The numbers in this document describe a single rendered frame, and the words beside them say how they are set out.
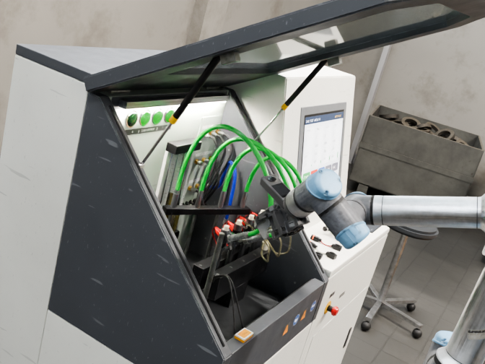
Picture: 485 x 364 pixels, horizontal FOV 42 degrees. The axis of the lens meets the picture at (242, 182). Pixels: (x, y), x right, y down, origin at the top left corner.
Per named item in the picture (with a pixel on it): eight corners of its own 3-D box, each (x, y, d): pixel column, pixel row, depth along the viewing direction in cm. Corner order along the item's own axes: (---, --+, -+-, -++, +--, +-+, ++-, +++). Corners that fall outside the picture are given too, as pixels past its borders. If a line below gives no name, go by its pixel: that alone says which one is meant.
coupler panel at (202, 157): (188, 205, 218) (210, 120, 209) (180, 201, 220) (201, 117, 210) (208, 198, 229) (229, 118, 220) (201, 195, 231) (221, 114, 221)
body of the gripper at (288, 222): (271, 240, 164) (292, 226, 154) (260, 210, 167) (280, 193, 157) (294, 235, 168) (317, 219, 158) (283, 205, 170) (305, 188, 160)
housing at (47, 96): (9, 514, 208) (91, 73, 162) (-47, 466, 220) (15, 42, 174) (225, 352, 328) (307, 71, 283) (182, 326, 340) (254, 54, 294)
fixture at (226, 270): (208, 321, 193) (220, 277, 189) (182, 306, 197) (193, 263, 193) (260, 287, 223) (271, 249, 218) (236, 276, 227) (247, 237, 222)
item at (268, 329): (217, 405, 164) (232, 353, 159) (203, 396, 165) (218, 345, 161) (311, 323, 217) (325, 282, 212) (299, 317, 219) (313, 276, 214)
